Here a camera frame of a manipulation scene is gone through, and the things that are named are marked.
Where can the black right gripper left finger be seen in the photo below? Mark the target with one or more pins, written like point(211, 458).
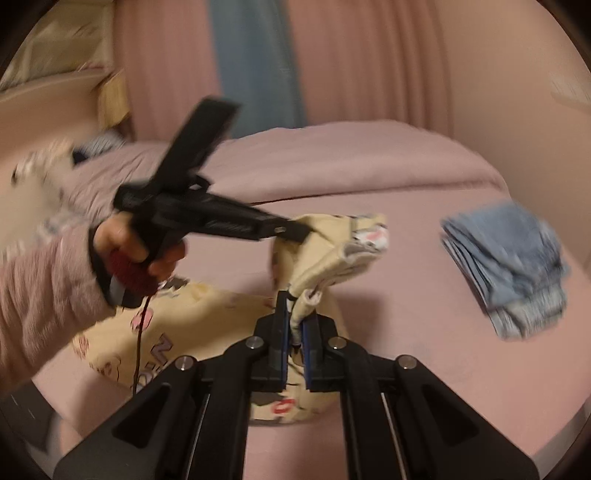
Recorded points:
point(256, 364)

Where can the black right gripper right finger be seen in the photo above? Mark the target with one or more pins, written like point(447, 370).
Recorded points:
point(333, 363)

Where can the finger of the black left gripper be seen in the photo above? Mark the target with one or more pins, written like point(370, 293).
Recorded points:
point(284, 228)

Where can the yellow cartoon print pants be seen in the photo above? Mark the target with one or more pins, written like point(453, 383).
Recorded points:
point(202, 320)

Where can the pink sleeved left forearm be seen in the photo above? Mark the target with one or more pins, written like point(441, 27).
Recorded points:
point(48, 295)

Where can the left hand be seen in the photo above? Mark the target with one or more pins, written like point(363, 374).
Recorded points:
point(115, 233)

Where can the pink duvet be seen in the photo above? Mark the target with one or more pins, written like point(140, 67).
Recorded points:
point(281, 164)

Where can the pink bed sheet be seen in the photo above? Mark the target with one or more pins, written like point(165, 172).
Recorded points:
point(413, 301)

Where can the yellow tasselled lamp shade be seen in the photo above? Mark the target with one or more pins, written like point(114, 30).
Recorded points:
point(112, 101)

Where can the white plush toy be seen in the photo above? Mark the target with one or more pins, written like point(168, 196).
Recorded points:
point(32, 210)

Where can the teal curtain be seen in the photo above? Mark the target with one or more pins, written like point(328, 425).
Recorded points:
point(256, 64)

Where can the pink curtain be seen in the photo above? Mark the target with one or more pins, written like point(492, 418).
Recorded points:
point(356, 61)

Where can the folded blue jeans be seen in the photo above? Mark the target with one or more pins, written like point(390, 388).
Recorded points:
point(513, 262)

